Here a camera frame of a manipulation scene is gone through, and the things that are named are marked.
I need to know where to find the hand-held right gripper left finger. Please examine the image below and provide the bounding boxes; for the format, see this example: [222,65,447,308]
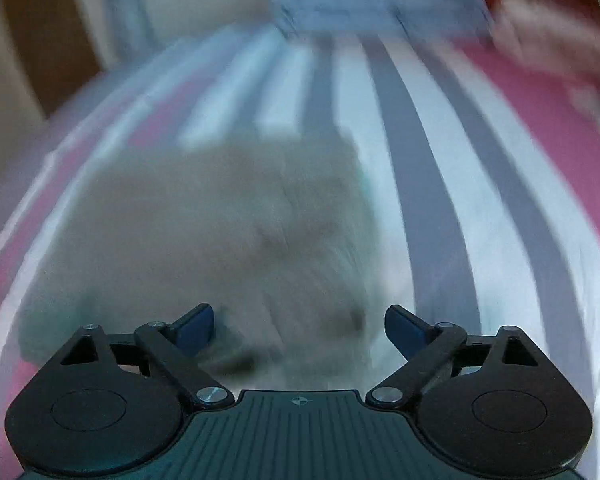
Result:
[59,303,235,412]

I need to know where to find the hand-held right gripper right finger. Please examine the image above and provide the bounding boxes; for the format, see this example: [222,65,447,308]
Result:
[366,304,544,409]

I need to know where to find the grey pants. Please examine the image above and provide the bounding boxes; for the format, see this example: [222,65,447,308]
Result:
[19,132,383,393]

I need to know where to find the striped bed sheet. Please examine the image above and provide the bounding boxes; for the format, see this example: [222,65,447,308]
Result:
[0,22,600,480]

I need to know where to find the pink quilted blanket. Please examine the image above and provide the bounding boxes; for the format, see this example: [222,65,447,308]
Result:
[492,0,600,141]

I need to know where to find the wooden door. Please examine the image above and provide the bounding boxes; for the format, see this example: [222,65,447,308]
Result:
[0,0,103,116]

